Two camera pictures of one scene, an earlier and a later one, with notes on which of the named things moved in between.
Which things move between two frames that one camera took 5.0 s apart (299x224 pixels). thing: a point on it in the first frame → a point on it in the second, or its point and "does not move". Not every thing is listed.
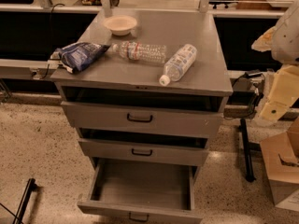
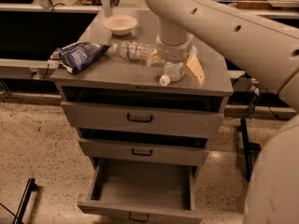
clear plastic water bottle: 141,51 does not move
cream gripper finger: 264,42 → 154,58
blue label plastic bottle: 178,64 does not move
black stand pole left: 30,186 does not move
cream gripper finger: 284,91 → 194,66
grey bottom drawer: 151,190 does not move
